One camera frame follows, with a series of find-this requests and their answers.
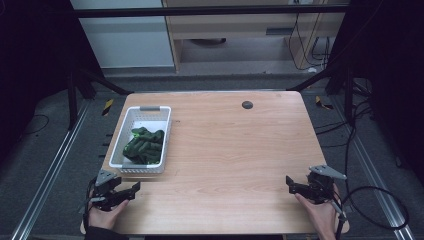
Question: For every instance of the black curtain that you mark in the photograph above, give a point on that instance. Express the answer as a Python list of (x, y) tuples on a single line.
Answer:
[(33, 66), (393, 83)]

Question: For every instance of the black metal stand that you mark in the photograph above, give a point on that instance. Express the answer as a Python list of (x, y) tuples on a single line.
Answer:
[(71, 100), (349, 96)]

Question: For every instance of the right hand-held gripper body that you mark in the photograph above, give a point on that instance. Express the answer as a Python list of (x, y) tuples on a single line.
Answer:
[(321, 186)]

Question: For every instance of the person's right hand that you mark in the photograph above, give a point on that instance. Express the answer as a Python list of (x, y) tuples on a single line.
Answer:
[(320, 215)]

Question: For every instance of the green vegetables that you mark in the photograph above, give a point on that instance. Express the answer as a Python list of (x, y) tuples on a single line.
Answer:
[(145, 146)]

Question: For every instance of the light wooden desk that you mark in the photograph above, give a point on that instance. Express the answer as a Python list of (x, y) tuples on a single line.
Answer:
[(233, 28)]

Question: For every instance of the yellow and black tape strip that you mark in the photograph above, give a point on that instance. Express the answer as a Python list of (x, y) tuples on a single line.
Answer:
[(107, 107), (321, 102)]

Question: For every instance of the white cabinet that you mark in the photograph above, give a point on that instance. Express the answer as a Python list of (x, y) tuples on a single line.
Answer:
[(126, 40)]

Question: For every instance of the white plastic basket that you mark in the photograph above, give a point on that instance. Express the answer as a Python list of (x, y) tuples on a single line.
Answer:
[(146, 113)]

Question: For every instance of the black horizontal frame bar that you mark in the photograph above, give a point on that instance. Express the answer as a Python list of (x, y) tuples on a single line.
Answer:
[(200, 11)]

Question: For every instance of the person's left hand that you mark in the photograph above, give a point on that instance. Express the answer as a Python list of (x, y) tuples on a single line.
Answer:
[(105, 216)]

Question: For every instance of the aluminium floor rail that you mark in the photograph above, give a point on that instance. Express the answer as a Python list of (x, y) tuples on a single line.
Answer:
[(370, 166), (50, 170)]

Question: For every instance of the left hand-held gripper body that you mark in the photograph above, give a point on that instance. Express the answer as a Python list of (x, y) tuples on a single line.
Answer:
[(106, 190)]

